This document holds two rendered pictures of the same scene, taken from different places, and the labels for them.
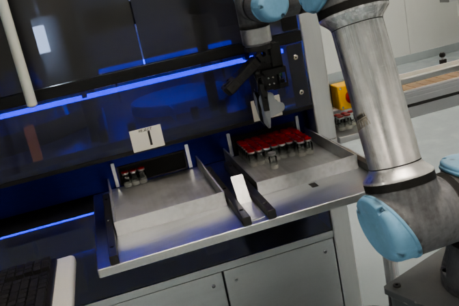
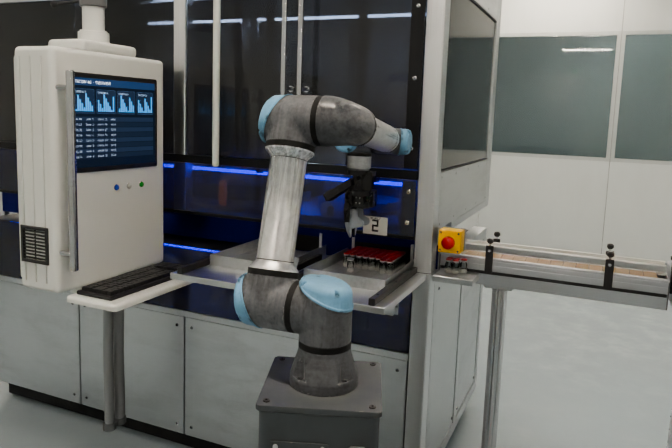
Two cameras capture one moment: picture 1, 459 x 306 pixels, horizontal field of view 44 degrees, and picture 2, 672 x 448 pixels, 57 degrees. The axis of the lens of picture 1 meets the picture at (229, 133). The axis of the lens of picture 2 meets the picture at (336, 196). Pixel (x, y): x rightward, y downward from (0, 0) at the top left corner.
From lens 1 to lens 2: 1.16 m
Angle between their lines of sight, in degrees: 35
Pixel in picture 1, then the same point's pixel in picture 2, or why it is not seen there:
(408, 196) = (252, 278)
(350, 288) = (413, 416)
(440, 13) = not seen: outside the picture
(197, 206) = not seen: hidden behind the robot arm
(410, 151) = (271, 251)
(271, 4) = not seen: hidden behind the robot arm
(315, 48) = (427, 190)
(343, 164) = (372, 283)
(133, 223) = (220, 260)
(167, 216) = (241, 265)
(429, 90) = (559, 271)
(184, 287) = (282, 339)
